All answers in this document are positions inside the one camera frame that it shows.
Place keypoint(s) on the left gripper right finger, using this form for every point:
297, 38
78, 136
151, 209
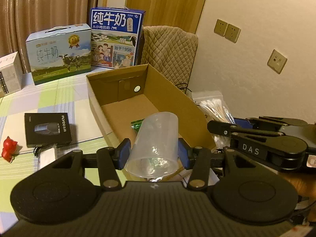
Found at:
205, 165

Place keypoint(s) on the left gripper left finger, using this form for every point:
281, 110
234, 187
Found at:
108, 160

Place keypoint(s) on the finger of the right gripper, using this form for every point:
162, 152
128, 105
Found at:
232, 130
261, 123

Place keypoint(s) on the clear plastic cup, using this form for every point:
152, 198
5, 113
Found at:
155, 150

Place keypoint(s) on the black shaver box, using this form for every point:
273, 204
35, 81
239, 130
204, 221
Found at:
46, 129

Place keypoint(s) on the white square charger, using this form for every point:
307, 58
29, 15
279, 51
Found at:
47, 155

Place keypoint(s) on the bag of cotton swabs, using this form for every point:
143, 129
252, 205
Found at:
212, 104

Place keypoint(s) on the open cardboard box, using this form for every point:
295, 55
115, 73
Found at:
121, 96

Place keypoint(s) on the quilted beige chair cover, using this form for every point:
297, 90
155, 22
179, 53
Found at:
171, 51

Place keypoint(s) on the red figurine toy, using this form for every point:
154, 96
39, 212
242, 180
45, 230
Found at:
9, 148

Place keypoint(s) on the light blue milk carton box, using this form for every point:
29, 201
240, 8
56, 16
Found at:
59, 52

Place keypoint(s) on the white beige product box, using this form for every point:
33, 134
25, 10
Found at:
11, 74

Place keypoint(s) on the dark blue milk carton box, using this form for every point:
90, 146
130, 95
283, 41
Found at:
115, 36

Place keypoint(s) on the wooden door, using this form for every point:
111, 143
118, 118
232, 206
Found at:
184, 14

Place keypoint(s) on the brown curtain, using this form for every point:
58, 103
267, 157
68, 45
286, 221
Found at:
20, 18

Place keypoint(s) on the single wall socket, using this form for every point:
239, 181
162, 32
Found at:
277, 61

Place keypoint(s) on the double wall socket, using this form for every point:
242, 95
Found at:
226, 30

